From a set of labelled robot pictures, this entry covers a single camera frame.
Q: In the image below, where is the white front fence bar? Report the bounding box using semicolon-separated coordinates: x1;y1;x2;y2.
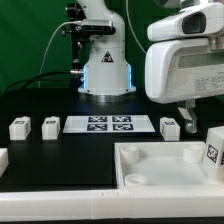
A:
0;187;224;222

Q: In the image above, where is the black camera on stand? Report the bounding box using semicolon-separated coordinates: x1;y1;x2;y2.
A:
61;3;116;77

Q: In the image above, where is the white square tabletop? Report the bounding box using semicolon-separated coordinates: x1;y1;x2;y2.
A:
114;141;224;188

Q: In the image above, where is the black cable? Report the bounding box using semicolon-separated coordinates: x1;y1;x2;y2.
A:
3;70;83;96

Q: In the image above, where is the white left fence bar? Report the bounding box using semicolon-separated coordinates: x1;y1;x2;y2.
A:
0;148;9;177

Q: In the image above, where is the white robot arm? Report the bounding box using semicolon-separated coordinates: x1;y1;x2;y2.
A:
77;0;224;133

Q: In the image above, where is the white sheet with markers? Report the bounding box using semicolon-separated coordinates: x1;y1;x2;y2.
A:
63;115;155;133

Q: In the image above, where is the white fence bar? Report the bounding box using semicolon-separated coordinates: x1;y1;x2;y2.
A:
0;148;9;177
0;187;224;222

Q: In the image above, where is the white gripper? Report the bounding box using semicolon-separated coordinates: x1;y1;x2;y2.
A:
145;38;224;133

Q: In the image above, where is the white cable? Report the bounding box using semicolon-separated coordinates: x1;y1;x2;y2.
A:
37;20;84;89

